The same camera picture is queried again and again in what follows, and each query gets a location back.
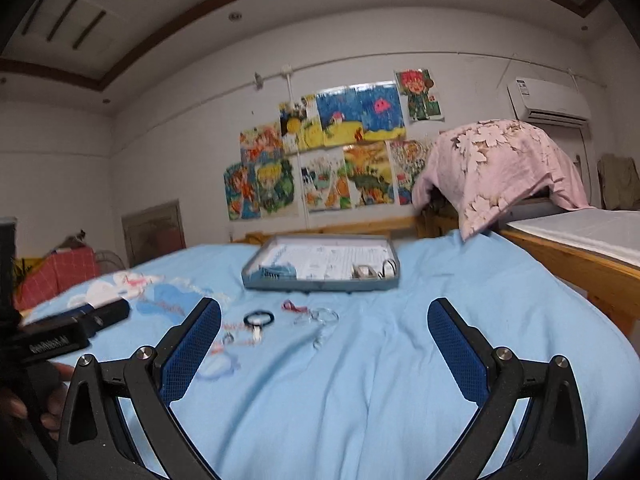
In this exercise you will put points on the colourful doodle drawing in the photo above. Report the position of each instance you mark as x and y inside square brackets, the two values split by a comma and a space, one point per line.
[408, 158]

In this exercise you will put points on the orange haired girl drawing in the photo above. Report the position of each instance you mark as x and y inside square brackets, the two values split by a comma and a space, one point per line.
[241, 190]

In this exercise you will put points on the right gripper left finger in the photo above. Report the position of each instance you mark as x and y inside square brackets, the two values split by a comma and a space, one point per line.
[95, 440]

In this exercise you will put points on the pink floral cloth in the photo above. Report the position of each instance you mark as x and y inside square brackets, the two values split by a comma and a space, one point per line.
[485, 168]

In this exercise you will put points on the silver key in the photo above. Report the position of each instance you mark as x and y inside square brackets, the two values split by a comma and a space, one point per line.
[256, 334]

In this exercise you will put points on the grey blue box lid tray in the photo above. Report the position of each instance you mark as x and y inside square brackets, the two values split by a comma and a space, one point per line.
[323, 263]

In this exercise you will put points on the blonde child drawing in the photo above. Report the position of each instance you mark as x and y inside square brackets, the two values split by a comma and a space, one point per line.
[276, 189]

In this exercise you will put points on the red haired figure drawing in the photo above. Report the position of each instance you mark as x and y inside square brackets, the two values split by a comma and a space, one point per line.
[419, 88]

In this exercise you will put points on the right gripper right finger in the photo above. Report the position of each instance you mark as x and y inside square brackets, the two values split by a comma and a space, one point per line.
[551, 441]

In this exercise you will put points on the fish and drink drawing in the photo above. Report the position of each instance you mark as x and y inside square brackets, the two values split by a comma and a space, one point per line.
[325, 182]

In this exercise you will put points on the mermaid drawing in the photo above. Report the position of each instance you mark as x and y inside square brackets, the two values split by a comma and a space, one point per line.
[261, 144]

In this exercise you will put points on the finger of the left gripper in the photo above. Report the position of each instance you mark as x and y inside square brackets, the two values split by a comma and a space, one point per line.
[95, 319]
[69, 314]

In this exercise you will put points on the white mattress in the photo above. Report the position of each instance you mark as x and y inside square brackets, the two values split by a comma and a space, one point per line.
[611, 233]

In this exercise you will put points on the wooden bed frame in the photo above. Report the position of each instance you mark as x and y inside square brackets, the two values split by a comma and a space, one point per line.
[611, 285]

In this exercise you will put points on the left hand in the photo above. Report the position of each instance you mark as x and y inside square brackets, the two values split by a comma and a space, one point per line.
[12, 406]

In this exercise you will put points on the blue grey hair clip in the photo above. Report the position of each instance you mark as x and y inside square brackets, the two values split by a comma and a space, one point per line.
[275, 272]

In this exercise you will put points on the moon and stars drawing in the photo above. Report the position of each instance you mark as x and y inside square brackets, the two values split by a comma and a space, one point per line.
[300, 125]

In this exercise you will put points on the small wall hatch door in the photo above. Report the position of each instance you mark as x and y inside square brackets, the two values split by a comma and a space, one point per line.
[153, 233]

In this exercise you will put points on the white wall air conditioner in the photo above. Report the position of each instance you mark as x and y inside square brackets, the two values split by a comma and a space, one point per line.
[535, 100]

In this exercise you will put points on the blue sea drawing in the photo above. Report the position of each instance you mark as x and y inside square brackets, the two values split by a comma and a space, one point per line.
[361, 113]

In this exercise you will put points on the dinosaur landscape drawing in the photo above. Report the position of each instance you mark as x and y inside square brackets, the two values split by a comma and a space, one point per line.
[369, 174]

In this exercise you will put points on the red checked cloth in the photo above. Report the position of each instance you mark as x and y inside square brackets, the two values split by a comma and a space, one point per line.
[58, 272]

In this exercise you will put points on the light blue printed bedsheet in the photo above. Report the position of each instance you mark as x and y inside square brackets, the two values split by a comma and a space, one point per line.
[352, 386]

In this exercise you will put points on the ceiling air vent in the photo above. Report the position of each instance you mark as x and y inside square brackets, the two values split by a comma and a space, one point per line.
[69, 27]

